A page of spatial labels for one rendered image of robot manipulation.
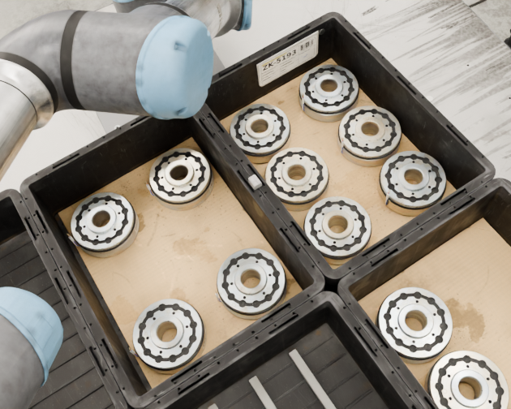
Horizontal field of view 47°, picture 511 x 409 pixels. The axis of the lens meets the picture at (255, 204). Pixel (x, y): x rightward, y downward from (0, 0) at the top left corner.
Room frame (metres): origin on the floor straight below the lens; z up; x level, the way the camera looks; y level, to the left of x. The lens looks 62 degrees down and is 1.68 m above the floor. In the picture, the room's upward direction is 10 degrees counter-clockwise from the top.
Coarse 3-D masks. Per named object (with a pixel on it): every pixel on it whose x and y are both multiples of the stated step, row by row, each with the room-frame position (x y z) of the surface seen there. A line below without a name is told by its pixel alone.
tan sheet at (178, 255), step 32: (96, 192) 0.52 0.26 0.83; (128, 192) 0.51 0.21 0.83; (224, 192) 0.47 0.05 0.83; (64, 224) 0.47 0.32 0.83; (160, 224) 0.44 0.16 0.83; (192, 224) 0.43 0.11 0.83; (224, 224) 0.42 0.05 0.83; (128, 256) 0.39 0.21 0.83; (160, 256) 0.38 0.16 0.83; (192, 256) 0.37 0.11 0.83; (224, 256) 0.36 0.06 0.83; (128, 288) 0.34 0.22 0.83; (160, 288) 0.33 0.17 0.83; (192, 288) 0.32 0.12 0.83; (288, 288) 0.29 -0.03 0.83; (128, 320) 0.29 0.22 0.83; (224, 320) 0.26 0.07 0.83; (256, 320) 0.25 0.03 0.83
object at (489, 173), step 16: (320, 16) 0.73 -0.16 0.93; (336, 16) 0.72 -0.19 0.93; (304, 32) 0.70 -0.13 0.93; (352, 32) 0.68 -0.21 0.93; (272, 48) 0.67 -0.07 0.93; (368, 48) 0.65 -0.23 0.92; (240, 64) 0.65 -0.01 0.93; (384, 64) 0.60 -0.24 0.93; (400, 80) 0.57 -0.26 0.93; (416, 96) 0.53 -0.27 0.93; (208, 112) 0.57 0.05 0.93; (432, 112) 0.50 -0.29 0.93; (224, 128) 0.53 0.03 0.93; (448, 128) 0.46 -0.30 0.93; (464, 144) 0.43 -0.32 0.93; (240, 160) 0.47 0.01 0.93; (480, 160) 0.40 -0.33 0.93; (480, 176) 0.37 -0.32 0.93; (272, 192) 0.41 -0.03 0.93; (464, 192) 0.35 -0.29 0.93; (432, 208) 0.34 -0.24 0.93; (448, 208) 0.34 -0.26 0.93; (288, 224) 0.35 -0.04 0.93; (416, 224) 0.32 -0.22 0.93; (304, 240) 0.33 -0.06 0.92; (384, 240) 0.30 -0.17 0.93; (320, 256) 0.29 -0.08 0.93; (368, 256) 0.28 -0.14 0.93; (336, 272) 0.27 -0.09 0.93
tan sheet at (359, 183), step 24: (264, 96) 0.66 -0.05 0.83; (288, 96) 0.65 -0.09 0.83; (360, 96) 0.62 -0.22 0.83; (312, 120) 0.59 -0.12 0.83; (312, 144) 0.54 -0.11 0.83; (336, 144) 0.53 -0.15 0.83; (408, 144) 0.51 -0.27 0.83; (264, 168) 0.51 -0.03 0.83; (336, 168) 0.48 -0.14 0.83; (360, 168) 0.48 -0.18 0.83; (336, 192) 0.44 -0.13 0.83; (360, 192) 0.43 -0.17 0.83; (384, 216) 0.38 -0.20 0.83; (408, 216) 0.38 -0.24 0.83
